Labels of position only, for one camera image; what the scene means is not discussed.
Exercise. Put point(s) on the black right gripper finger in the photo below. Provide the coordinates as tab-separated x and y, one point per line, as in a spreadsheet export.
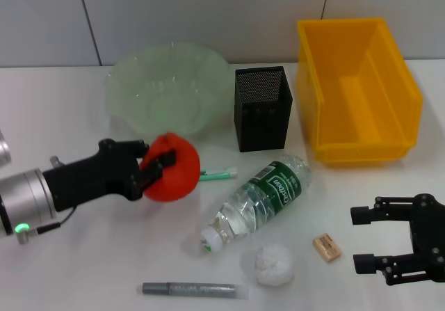
365	264
361	215

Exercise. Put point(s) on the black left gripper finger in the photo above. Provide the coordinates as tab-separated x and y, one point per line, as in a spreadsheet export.
143	148
168	158

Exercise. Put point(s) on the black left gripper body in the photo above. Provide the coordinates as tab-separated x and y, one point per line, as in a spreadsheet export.
94	179

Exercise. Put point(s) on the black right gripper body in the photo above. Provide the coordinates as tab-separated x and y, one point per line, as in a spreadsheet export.
429	234

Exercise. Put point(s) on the orange fruit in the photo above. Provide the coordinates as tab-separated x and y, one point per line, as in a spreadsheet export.
184	175

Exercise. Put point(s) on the white paper ball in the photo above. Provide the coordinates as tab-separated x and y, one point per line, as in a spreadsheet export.
274	264

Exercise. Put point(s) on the clear green-label water bottle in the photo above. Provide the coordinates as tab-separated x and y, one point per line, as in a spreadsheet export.
264	196

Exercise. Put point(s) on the beige eraser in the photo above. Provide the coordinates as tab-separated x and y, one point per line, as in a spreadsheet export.
326	247

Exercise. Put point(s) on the green utility knife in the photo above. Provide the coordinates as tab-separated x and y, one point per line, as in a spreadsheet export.
222	174

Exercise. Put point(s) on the green glass fruit plate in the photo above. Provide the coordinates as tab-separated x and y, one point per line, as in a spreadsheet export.
167	88

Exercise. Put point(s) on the black mesh pen holder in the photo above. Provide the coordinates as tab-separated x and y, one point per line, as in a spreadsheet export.
260	130

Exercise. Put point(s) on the silver marker pen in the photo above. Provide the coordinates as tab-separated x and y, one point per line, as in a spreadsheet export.
191	289

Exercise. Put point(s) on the yellow plastic bin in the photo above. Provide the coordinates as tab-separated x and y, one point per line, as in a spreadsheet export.
365	123

